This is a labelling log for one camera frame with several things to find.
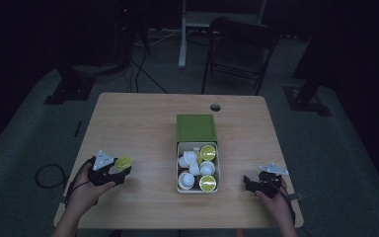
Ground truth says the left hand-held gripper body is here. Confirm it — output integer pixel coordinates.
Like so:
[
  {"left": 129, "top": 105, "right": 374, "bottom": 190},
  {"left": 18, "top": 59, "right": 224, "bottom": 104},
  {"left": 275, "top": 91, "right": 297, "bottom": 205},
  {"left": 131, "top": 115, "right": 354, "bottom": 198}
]
[{"left": 87, "top": 149, "right": 126, "bottom": 188}]

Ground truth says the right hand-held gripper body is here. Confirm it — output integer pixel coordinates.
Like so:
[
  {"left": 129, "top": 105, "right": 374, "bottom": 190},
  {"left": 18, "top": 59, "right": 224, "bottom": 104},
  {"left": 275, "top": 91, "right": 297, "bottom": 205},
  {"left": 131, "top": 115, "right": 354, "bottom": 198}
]
[{"left": 257, "top": 162, "right": 290, "bottom": 199}]

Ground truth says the yellow-lidded capsule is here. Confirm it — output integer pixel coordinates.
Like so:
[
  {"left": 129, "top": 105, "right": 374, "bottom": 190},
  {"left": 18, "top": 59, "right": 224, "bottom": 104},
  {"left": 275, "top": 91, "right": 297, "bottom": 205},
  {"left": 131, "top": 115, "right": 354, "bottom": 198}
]
[{"left": 114, "top": 156, "right": 133, "bottom": 173}]

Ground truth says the white drawer tray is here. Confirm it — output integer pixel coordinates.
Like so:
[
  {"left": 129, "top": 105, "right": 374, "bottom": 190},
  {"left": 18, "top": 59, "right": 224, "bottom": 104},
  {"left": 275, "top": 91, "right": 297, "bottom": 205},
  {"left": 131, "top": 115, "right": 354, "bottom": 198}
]
[{"left": 176, "top": 141, "right": 221, "bottom": 195}]

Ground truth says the green box sleeve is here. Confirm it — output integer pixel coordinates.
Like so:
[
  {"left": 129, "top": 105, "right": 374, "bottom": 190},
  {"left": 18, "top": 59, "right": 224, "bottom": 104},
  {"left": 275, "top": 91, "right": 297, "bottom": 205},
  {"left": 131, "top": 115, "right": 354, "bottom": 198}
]
[{"left": 176, "top": 114, "right": 218, "bottom": 144}]

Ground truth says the person's right hand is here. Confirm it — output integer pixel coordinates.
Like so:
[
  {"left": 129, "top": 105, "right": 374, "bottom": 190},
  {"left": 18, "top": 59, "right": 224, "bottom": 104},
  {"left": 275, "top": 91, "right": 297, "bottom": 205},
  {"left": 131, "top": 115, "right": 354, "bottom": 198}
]
[{"left": 255, "top": 177, "right": 294, "bottom": 228}]

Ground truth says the person's left hand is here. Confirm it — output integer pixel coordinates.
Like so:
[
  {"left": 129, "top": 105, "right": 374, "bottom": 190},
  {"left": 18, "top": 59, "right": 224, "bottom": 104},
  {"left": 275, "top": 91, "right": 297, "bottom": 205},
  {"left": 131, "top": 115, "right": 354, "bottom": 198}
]
[{"left": 64, "top": 161, "right": 116, "bottom": 221}]

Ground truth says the black marker pen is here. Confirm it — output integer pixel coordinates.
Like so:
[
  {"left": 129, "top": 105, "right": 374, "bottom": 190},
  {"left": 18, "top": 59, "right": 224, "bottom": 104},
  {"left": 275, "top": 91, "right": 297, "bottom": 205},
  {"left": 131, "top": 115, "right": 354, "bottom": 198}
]
[{"left": 74, "top": 120, "right": 84, "bottom": 138}]

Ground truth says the black folding chair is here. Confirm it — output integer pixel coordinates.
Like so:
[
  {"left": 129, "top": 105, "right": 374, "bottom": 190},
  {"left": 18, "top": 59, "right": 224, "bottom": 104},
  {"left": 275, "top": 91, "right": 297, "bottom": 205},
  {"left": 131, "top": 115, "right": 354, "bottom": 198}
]
[{"left": 200, "top": 17, "right": 281, "bottom": 97}]

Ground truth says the dark equipment rack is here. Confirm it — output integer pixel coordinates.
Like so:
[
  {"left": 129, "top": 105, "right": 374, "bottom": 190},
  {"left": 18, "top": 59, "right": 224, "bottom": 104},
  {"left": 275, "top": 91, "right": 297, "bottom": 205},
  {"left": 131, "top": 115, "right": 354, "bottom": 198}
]
[{"left": 110, "top": 0, "right": 152, "bottom": 68}]

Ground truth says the right hand-held gripper cable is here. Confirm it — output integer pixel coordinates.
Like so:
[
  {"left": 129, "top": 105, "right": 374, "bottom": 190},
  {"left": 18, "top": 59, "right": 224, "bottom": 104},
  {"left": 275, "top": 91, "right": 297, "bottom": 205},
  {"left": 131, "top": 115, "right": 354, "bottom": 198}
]
[{"left": 269, "top": 182, "right": 297, "bottom": 225}]

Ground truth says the hand-held gripper cable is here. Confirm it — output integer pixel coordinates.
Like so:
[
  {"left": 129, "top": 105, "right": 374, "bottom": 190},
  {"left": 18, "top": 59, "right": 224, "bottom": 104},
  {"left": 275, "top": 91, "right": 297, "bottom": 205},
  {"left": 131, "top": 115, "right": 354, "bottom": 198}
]
[
  {"left": 269, "top": 182, "right": 297, "bottom": 225},
  {"left": 63, "top": 157, "right": 95, "bottom": 208}
]

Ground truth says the left hand-held gripper cable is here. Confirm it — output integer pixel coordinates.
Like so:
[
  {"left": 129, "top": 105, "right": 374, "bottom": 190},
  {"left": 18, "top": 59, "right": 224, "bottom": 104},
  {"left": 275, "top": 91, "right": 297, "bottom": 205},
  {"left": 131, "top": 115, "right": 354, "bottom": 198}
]
[{"left": 63, "top": 157, "right": 95, "bottom": 208}]

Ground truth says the looped black cable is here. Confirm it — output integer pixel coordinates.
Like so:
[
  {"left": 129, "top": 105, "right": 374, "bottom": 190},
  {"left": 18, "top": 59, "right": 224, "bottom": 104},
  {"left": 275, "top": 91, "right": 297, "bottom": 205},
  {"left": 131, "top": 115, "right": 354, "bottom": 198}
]
[{"left": 34, "top": 163, "right": 69, "bottom": 190}]

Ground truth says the black stand with base plate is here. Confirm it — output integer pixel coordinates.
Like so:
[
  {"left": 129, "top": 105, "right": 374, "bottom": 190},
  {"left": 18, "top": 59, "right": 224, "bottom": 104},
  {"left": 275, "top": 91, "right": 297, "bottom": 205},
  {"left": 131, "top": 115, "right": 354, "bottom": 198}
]
[
  {"left": 282, "top": 29, "right": 333, "bottom": 118},
  {"left": 43, "top": 63, "right": 97, "bottom": 106}
]

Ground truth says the black floor cable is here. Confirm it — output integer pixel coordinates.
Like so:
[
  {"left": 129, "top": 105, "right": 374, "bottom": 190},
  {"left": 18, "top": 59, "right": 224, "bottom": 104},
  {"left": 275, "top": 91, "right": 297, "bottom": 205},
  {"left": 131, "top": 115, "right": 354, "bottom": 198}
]
[{"left": 124, "top": 42, "right": 170, "bottom": 95}]

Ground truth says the white floor cable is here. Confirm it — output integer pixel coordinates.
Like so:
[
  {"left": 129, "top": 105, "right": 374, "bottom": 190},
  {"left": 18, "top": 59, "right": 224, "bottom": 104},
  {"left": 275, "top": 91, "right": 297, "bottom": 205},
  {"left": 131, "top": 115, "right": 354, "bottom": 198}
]
[{"left": 133, "top": 29, "right": 183, "bottom": 47}]

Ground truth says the white desk frame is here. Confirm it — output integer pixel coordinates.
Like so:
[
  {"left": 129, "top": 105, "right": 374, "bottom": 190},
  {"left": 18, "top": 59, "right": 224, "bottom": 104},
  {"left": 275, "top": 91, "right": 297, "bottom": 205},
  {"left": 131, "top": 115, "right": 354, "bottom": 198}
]
[{"left": 177, "top": 0, "right": 268, "bottom": 69}]

